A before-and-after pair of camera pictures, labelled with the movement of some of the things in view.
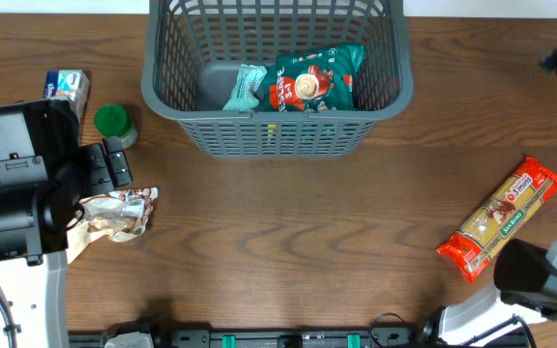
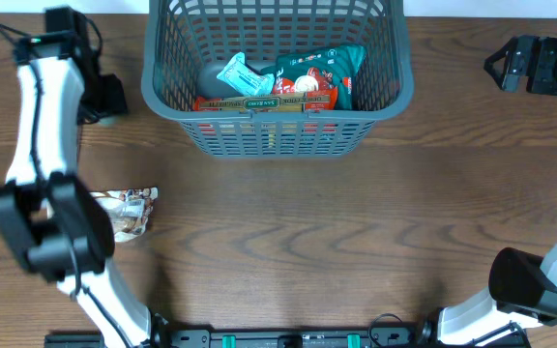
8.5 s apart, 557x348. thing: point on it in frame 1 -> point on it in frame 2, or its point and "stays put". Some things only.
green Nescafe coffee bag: (316, 78) stays put
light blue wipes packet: (244, 97) -> (239, 73)
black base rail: (217, 336) stays put
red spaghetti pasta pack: (499, 218) -> (321, 101)
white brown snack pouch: (120, 216) stays put
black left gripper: (107, 182) -> (110, 98)
